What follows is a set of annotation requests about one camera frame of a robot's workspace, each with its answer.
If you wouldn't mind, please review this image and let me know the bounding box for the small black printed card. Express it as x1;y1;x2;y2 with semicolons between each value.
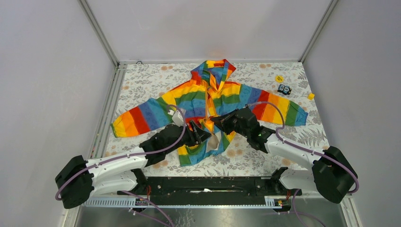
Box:
278;84;292;95

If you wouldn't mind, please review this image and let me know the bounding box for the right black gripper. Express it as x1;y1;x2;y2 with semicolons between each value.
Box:
210;110;250;139

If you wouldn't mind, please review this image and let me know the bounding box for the yellow round token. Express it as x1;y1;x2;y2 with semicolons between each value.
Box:
275;75;284;83

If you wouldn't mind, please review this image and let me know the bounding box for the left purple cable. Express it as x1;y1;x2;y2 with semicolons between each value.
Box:
55;105;187;227

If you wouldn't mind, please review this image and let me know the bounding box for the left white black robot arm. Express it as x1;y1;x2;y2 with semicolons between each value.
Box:
55;121;211;209

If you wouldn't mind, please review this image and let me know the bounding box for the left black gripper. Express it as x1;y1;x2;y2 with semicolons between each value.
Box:
165;120;211;155

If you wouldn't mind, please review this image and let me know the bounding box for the rainbow striped hooded jacket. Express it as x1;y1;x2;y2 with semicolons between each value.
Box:
111;59;308;166

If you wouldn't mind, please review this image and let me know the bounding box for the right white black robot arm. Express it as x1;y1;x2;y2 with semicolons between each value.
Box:
211;108;359;204

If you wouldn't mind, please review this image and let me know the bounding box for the perforated aluminium rail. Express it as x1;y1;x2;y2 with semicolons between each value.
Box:
83;194;290;209

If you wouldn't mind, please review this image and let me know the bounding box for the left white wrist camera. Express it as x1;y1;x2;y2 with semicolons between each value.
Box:
168;110;184;126

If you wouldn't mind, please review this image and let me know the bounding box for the floral patterned table mat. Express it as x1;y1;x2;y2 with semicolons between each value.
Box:
114;62;329;176

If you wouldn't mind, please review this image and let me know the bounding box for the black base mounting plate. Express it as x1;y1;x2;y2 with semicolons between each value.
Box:
130;167;302;201

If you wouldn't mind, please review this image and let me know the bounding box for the small yellow cube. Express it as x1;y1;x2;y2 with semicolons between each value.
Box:
307;93;315;100

